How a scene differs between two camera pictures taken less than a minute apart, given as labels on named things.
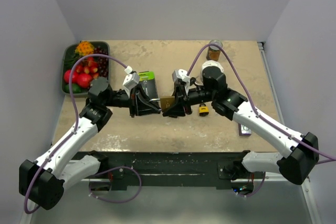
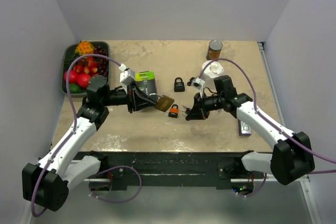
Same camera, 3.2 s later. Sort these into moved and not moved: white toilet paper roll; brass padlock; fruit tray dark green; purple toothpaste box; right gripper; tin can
Moved: right gripper; brass padlock
Not moved: white toilet paper roll; tin can; purple toothpaste box; fruit tray dark green
